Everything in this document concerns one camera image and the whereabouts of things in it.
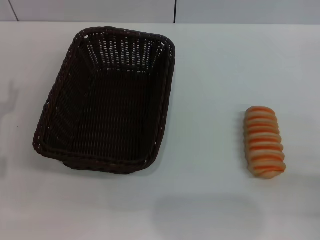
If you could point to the black woven plastic basket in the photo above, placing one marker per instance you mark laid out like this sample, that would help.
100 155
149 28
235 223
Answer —
105 120

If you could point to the orange striped bread roll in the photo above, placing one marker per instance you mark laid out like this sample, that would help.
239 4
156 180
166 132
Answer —
265 142

